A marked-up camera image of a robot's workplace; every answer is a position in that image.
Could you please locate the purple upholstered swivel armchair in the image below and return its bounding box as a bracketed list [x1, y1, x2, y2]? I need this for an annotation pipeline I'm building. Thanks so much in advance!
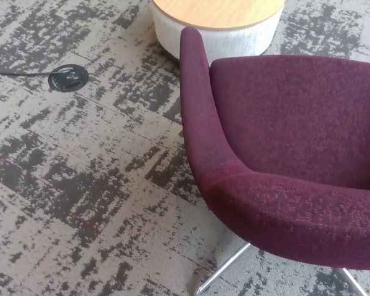
[179, 26, 370, 272]

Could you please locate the chrome chair base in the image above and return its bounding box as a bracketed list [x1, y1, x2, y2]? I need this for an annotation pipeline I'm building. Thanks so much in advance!
[196, 242, 370, 296]

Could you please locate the round black floor outlet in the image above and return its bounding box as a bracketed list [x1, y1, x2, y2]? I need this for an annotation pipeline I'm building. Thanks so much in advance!
[47, 64, 89, 93]

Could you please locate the round wood-top white table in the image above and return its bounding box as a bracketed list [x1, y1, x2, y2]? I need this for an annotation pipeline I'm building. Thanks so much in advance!
[150, 0, 287, 60]

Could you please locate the black floor cable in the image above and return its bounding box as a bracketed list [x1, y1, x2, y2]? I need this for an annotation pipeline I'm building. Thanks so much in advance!
[0, 70, 52, 78]

